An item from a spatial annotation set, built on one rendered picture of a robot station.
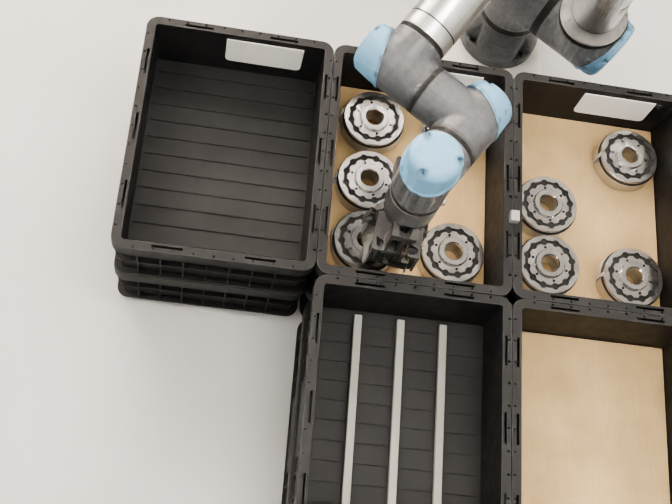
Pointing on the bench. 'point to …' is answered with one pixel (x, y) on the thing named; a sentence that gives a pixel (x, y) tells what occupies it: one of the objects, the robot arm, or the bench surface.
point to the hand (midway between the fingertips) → (384, 244)
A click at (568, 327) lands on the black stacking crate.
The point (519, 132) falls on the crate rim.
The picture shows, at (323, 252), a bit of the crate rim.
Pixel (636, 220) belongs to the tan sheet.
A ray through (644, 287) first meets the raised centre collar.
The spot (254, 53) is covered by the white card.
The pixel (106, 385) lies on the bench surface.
